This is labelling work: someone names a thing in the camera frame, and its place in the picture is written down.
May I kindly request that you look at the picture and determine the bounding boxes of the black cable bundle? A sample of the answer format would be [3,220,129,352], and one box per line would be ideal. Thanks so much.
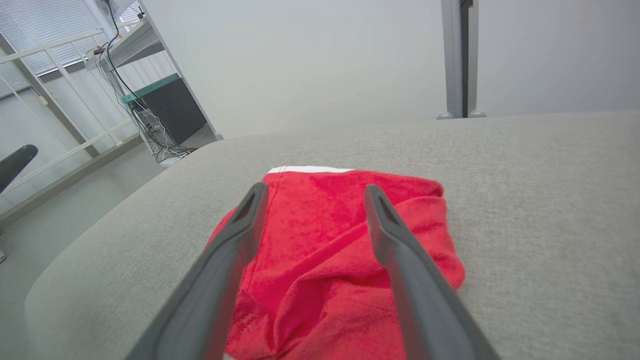
[97,0,196,163]

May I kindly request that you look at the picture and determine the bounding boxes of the grey partition post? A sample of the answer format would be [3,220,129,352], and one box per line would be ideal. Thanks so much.
[436,0,487,120]

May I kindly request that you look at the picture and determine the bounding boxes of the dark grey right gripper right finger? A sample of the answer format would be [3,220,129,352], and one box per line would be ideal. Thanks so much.
[363,184,501,360]

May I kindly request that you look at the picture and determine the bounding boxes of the black office chair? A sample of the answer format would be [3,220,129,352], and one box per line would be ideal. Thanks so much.
[0,145,39,263]

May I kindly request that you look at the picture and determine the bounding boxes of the metal frame desk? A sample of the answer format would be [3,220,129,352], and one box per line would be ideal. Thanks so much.
[82,0,224,143]

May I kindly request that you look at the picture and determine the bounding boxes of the red shorts with white stripe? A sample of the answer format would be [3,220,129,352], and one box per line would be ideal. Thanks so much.
[205,166,467,360]

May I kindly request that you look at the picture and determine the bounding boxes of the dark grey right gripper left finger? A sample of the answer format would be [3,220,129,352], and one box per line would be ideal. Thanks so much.
[125,181,271,360]

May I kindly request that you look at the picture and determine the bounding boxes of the black computer tower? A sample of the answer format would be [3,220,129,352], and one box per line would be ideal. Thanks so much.
[142,77,207,146]

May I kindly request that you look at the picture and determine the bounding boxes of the white metal railing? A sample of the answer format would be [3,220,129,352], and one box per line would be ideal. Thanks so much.
[0,30,143,226]

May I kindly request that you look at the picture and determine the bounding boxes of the white window blinds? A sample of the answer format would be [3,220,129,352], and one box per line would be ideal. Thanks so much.
[0,0,143,96]

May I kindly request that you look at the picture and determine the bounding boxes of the teal green panel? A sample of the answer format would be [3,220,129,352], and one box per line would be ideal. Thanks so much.
[121,73,180,103]

